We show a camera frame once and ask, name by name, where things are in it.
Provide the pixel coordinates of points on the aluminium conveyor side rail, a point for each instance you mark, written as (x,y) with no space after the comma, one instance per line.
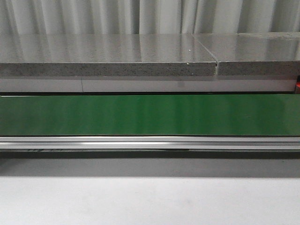
(150,143)

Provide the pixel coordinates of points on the grey speckled stone counter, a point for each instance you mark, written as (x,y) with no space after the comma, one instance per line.
(238,62)

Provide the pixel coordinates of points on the red plastic tray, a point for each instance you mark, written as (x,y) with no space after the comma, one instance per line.
(297,87)

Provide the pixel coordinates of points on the white pleated curtain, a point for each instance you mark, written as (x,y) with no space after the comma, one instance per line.
(148,16)

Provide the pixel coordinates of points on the green conveyor belt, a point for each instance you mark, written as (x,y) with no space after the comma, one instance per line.
(228,114)

